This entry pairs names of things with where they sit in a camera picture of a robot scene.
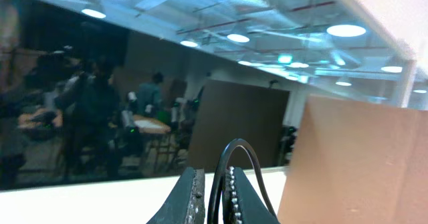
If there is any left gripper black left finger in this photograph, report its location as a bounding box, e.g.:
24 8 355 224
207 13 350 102
147 167 205 224

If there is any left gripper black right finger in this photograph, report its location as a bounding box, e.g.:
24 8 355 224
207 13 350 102
223 166 280 224

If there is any black USB cable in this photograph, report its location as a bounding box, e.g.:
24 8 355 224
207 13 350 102
206 138 278 224

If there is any brown cardboard panel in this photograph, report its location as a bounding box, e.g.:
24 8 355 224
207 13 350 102
278 96 427 224

